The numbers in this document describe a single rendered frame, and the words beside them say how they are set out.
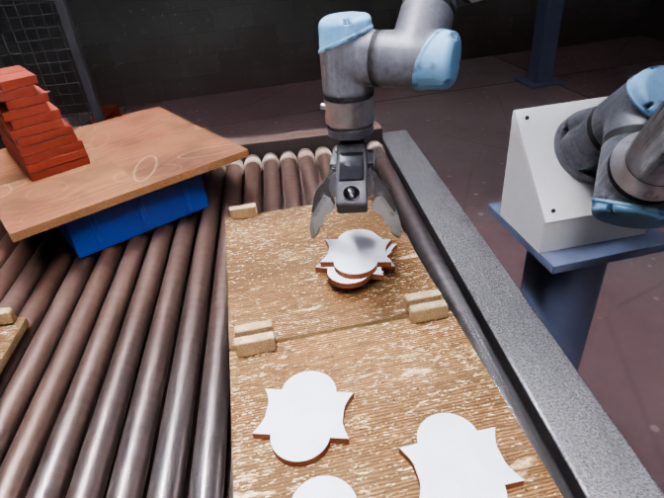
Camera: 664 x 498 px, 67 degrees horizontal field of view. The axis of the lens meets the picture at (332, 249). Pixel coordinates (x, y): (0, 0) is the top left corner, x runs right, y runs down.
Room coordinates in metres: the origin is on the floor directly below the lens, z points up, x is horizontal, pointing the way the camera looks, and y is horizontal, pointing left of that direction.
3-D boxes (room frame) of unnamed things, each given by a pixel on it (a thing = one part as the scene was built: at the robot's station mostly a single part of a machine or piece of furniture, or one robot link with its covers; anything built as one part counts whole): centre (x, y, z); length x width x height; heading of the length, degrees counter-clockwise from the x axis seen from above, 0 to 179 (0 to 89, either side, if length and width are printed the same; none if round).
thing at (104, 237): (1.08, 0.49, 0.97); 0.31 x 0.31 x 0.10; 37
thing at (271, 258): (0.79, 0.02, 0.93); 0.41 x 0.35 x 0.02; 8
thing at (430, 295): (0.62, -0.14, 0.95); 0.06 x 0.02 x 0.03; 98
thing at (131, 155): (1.14, 0.52, 1.03); 0.50 x 0.50 x 0.02; 37
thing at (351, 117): (0.75, -0.04, 1.22); 0.08 x 0.08 x 0.05
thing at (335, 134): (0.76, -0.05, 1.14); 0.09 x 0.08 x 0.12; 171
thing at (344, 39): (0.75, -0.05, 1.30); 0.09 x 0.08 x 0.11; 63
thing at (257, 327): (0.58, 0.13, 0.95); 0.06 x 0.02 x 0.03; 98
